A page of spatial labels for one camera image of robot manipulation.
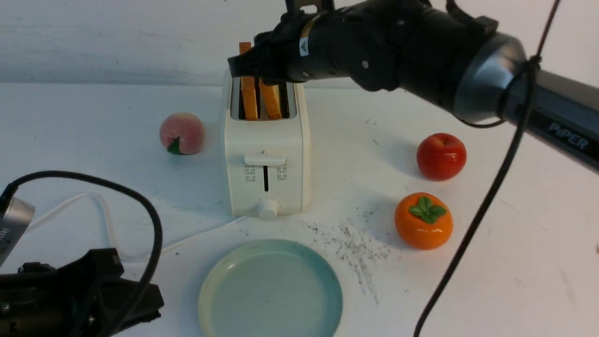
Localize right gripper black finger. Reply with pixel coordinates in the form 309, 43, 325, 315
227, 44, 282, 85

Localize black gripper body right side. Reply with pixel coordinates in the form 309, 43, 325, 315
253, 0, 356, 85

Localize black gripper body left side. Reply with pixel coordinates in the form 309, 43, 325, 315
0, 248, 138, 337

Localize toasted bread slice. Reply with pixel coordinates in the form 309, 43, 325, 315
239, 42, 259, 121
259, 79, 283, 119

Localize white two-slot toaster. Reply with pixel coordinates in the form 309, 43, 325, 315
219, 71, 312, 220

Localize pink peach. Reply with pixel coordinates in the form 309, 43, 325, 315
159, 112, 206, 155

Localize red apple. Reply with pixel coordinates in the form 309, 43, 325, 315
416, 133, 467, 181

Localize light green plate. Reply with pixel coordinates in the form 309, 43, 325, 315
197, 239, 343, 337

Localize orange persimmon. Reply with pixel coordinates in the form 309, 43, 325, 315
394, 192, 454, 251

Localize white toaster power cord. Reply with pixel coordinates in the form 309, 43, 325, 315
26, 192, 248, 265

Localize black cable left side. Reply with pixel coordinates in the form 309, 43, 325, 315
0, 171, 163, 337

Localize black cable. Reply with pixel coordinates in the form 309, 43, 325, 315
0, 171, 163, 337
414, 0, 561, 337

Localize black cable right side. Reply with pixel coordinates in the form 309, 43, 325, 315
414, 0, 561, 337

